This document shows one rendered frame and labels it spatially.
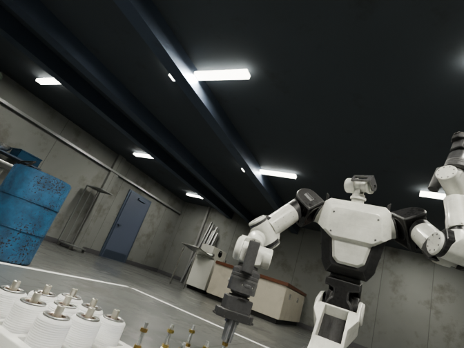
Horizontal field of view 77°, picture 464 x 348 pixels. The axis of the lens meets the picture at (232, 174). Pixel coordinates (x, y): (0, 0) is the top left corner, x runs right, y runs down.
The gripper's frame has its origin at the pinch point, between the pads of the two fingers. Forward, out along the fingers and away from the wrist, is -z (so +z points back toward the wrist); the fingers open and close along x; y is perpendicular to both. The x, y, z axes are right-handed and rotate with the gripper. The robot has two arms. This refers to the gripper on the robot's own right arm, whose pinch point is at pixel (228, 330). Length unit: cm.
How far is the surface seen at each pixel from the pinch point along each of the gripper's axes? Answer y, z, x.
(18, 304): 19, -12, -58
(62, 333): 11.2, -14.4, -42.9
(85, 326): 18.0, -13.1, -37.9
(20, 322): 18, -16, -55
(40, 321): 11, -13, -49
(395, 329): 547, 40, 685
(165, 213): 1042, 171, 66
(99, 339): 27.0, -17.7, -32.2
